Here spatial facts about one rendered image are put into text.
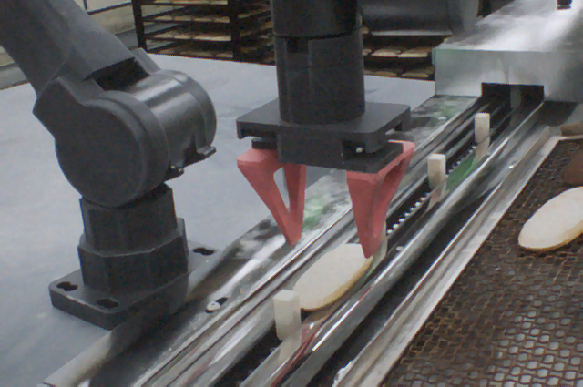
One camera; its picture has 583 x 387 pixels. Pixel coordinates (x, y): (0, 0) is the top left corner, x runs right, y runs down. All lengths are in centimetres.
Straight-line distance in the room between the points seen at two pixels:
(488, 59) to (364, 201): 48
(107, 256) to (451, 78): 52
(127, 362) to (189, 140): 18
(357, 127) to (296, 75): 5
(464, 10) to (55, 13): 30
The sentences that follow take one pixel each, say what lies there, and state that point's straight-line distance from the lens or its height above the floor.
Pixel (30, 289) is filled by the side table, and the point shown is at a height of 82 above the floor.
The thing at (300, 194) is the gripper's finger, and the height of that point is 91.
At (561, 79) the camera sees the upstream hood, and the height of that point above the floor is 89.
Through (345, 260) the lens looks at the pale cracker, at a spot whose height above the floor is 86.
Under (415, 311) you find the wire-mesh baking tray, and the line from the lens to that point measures 45.
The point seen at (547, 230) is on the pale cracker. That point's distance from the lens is 51.
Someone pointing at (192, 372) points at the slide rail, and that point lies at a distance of 49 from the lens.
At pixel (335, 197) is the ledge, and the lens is 68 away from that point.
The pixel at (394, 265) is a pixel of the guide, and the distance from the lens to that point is 56.
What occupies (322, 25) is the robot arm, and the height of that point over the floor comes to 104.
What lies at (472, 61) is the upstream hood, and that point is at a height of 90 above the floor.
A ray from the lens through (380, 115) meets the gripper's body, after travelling 51.
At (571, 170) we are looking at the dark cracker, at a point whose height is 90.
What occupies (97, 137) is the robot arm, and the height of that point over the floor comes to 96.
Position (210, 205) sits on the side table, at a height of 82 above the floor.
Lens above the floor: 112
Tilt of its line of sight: 19 degrees down
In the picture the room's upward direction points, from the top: 5 degrees counter-clockwise
